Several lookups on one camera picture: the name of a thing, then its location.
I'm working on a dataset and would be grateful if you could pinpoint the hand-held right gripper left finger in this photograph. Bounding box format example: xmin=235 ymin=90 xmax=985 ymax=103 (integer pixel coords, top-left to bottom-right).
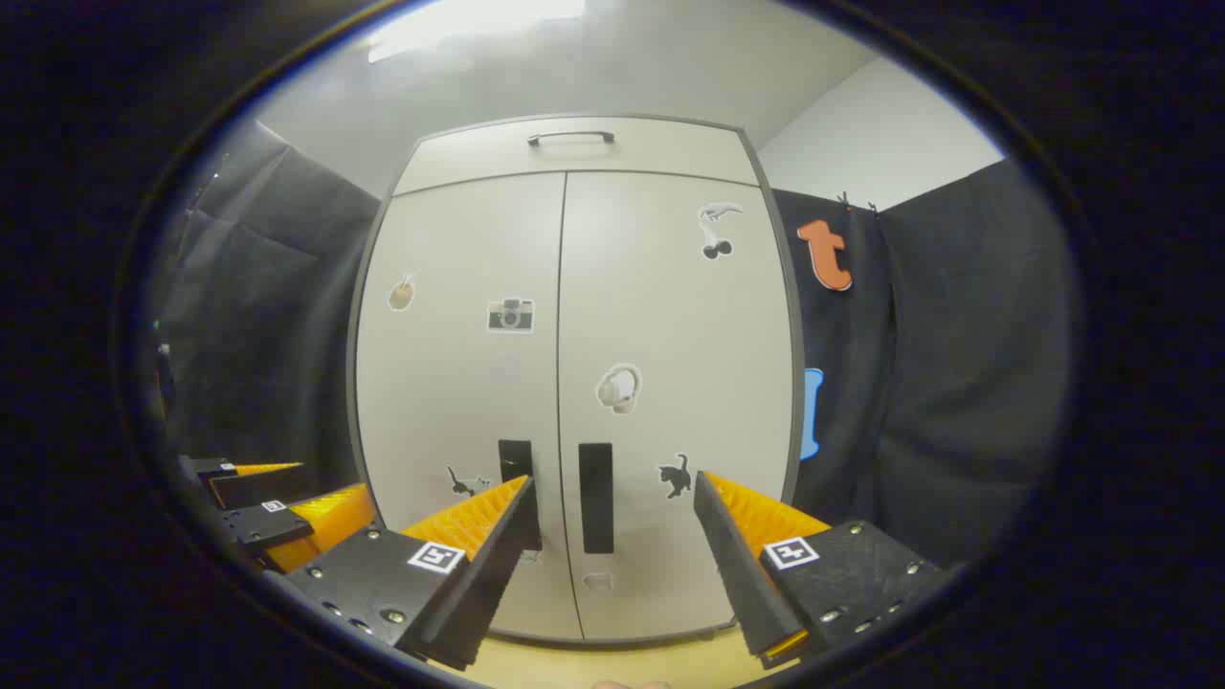
xmin=284 ymin=474 xmax=539 ymax=673

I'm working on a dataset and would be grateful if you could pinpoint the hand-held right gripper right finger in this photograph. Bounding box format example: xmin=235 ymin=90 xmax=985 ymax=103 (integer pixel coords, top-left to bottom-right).
xmin=693 ymin=470 xmax=948 ymax=671

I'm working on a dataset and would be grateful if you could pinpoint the black door handle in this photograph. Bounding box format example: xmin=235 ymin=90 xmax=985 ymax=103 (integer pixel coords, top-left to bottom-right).
xmin=578 ymin=442 xmax=614 ymax=555
xmin=498 ymin=439 xmax=543 ymax=552

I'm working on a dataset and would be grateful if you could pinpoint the white shoe cabinet door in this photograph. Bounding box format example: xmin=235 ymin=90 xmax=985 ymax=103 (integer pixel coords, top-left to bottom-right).
xmin=356 ymin=172 xmax=583 ymax=640
xmin=559 ymin=170 xmax=795 ymax=640

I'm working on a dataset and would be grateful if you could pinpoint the white double-door shoe cabinet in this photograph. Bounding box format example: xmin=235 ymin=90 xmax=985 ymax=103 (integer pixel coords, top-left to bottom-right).
xmin=346 ymin=113 xmax=807 ymax=650

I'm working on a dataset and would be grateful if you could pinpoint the white cabinet drawer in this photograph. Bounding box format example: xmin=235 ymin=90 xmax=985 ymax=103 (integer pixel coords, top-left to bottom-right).
xmin=394 ymin=117 xmax=762 ymax=197

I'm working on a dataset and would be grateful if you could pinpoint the black backdrop cloth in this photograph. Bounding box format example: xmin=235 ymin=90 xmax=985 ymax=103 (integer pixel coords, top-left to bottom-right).
xmin=770 ymin=158 xmax=1075 ymax=575
xmin=153 ymin=120 xmax=384 ymax=494

